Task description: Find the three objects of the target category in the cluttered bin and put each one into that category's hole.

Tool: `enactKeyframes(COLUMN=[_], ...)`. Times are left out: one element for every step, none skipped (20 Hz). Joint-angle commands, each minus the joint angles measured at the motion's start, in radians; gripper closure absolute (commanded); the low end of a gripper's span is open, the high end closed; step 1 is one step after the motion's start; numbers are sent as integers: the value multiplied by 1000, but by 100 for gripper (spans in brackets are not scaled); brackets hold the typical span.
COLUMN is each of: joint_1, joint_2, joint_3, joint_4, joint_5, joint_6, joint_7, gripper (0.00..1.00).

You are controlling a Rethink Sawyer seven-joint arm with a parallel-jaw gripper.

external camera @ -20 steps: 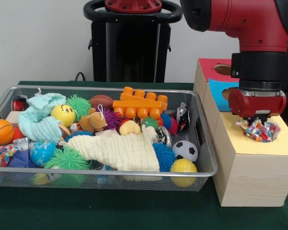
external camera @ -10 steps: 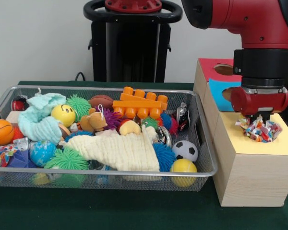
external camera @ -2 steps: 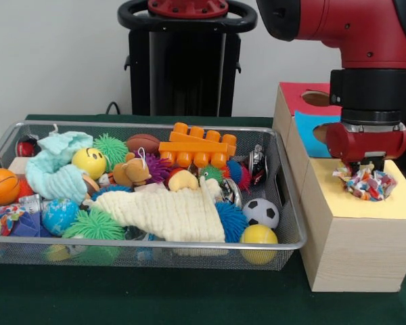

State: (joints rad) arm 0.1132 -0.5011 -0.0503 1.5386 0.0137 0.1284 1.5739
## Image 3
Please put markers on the blue globe ball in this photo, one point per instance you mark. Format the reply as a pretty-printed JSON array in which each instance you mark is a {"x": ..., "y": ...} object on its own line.
[{"x": 59, "y": 216}]

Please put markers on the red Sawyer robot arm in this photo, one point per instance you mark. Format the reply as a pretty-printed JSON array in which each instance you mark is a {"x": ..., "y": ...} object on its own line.
[{"x": 365, "y": 50}]

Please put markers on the shallow mesh bin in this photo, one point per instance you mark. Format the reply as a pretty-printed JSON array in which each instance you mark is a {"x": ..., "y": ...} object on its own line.
[{"x": 155, "y": 259}]

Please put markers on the orange toy basketball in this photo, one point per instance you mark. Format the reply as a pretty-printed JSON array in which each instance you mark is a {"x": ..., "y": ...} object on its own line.
[{"x": 1, "y": 186}]

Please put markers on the mint green muslin cloth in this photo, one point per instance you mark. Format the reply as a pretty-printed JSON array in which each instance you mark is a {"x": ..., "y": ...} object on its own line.
[{"x": 54, "y": 169}]

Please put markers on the wooden box with three holes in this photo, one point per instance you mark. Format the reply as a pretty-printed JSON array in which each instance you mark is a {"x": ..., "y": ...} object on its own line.
[{"x": 358, "y": 257}]

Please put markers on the cream muslin cloth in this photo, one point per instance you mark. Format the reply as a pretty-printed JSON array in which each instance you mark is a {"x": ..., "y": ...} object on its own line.
[{"x": 176, "y": 213}]

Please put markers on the yellow smiley ball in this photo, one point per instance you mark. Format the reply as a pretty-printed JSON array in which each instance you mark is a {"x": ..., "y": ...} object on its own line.
[{"x": 88, "y": 164}]

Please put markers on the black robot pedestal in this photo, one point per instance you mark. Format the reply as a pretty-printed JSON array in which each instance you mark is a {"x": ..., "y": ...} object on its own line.
[{"x": 176, "y": 67}]

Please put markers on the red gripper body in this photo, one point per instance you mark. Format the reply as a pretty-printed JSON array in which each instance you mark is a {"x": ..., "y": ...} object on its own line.
[{"x": 365, "y": 145}]

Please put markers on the black and white soccer ball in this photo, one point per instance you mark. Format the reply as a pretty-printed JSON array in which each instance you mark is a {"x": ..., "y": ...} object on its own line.
[{"x": 260, "y": 211}]

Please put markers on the green spiky rubber ball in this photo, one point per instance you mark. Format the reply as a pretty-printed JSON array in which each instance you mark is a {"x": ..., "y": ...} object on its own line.
[{"x": 94, "y": 225}]

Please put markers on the orange toy building brick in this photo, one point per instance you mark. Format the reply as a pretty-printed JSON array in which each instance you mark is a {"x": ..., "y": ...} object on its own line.
[{"x": 196, "y": 145}]

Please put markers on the plain yellow ball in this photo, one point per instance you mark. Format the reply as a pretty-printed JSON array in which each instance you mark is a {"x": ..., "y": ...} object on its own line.
[{"x": 258, "y": 235}]

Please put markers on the red robot base mount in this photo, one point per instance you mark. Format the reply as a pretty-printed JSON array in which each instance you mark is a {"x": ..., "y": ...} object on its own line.
[{"x": 189, "y": 7}]

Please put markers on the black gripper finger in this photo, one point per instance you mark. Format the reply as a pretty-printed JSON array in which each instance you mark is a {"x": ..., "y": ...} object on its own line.
[
  {"x": 378, "y": 164},
  {"x": 354, "y": 166}
]

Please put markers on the colourful polka dot cloth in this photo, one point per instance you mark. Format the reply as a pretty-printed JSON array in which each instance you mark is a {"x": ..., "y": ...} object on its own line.
[{"x": 368, "y": 186}]

